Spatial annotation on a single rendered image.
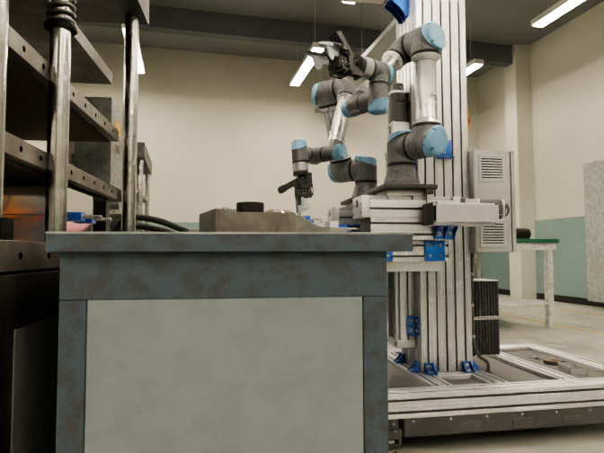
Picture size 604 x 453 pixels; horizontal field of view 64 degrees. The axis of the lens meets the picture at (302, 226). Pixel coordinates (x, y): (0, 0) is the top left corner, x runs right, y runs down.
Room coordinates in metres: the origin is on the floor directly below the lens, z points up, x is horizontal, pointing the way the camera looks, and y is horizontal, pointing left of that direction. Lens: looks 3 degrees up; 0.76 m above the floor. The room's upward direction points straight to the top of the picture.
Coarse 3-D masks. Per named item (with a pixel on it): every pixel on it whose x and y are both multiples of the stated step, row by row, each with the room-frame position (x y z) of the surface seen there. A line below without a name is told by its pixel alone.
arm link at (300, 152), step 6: (294, 144) 2.23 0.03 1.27; (300, 144) 2.22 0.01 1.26; (306, 144) 2.25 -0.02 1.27; (294, 150) 2.23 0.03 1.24; (300, 150) 2.22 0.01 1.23; (306, 150) 2.24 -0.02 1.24; (294, 156) 2.23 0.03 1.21; (300, 156) 2.22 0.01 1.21; (306, 156) 2.24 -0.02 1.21; (294, 162) 2.23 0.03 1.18; (306, 162) 2.24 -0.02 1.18
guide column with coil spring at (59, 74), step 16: (64, 0) 1.33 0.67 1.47; (64, 32) 1.33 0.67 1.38; (64, 48) 1.33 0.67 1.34; (64, 64) 1.33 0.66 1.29; (64, 80) 1.33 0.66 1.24; (64, 96) 1.33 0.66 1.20; (48, 112) 1.33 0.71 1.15; (64, 112) 1.33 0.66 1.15; (48, 128) 1.33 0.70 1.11; (64, 128) 1.33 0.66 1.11; (48, 144) 1.33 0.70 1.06; (64, 144) 1.34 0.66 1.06; (48, 160) 1.32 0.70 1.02; (64, 160) 1.34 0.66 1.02; (48, 176) 1.32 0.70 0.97; (64, 176) 1.34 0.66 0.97; (48, 192) 1.32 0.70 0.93; (64, 192) 1.34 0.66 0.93; (48, 208) 1.32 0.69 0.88; (64, 208) 1.34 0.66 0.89; (48, 224) 1.32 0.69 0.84; (64, 224) 1.34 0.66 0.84
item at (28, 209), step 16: (16, 192) 1.42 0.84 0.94; (32, 192) 1.42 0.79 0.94; (80, 192) 1.57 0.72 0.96; (16, 208) 1.42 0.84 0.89; (32, 208) 1.42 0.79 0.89; (80, 208) 1.57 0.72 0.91; (16, 224) 1.42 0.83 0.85; (32, 224) 1.42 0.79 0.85; (80, 224) 1.58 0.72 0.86; (16, 240) 1.42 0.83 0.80; (32, 240) 1.42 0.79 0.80
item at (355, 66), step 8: (344, 56) 1.65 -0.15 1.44; (360, 56) 1.69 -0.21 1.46; (336, 64) 1.65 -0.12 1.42; (344, 64) 1.65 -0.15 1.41; (352, 64) 1.65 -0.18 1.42; (360, 64) 1.69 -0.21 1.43; (336, 72) 1.66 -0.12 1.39; (344, 72) 1.67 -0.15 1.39; (352, 72) 1.67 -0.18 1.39; (360, 72) 1.70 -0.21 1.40
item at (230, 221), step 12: (228, 216) 1.29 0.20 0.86; (240, 216) 1.29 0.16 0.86; (252, 216) 1.30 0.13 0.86; (264, 216) 1.30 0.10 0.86; (276, 216) 1.30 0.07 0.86; (288, 216) 1.31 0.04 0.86; (228, 228) 1.29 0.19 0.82; (240, 228) 1.29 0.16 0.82; (252, 228) 1.30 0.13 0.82; (264, 228) 1.30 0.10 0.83; (276, 228) 1.30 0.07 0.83; (288, 228) 1.31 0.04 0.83
